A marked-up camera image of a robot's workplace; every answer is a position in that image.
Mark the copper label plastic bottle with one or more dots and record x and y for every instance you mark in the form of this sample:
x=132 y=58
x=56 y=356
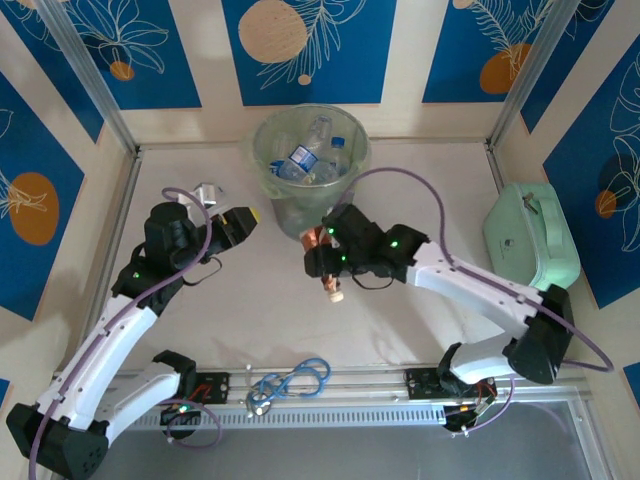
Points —
x=312 y=240

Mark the blue label bottle white cap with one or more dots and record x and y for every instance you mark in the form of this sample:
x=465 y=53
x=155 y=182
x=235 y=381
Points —
x=301 y=156

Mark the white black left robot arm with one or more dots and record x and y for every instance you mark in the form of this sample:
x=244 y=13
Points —
x=105 y=345

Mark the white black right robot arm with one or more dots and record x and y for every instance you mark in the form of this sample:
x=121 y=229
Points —
x=475 y=285

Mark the translucent green waste bin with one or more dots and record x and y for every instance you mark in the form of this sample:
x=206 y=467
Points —
x=295 y=215

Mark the white table cover sheet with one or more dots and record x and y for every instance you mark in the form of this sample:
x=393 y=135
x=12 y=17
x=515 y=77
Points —
x=240 y=340

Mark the mint green zipper bag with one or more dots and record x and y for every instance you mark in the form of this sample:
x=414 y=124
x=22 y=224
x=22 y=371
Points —
x=530 y=250

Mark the grey metal sheet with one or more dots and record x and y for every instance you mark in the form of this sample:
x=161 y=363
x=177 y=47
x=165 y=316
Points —
x=325 y=455

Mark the aluminium table side rail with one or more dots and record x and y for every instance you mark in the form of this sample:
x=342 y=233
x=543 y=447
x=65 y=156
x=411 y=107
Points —
x=495 y=165
x=111 y=225

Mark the aluminium front rail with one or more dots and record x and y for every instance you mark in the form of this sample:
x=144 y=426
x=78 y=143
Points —
x=360 y=385

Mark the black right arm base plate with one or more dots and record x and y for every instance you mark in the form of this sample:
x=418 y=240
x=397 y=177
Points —
x=417 y=385

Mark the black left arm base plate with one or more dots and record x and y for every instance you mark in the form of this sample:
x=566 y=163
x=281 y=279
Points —
x=215 y=387

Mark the aluminium frame post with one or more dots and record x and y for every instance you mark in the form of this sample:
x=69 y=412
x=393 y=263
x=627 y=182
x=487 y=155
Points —
x=85 y=70
x=530 y=70

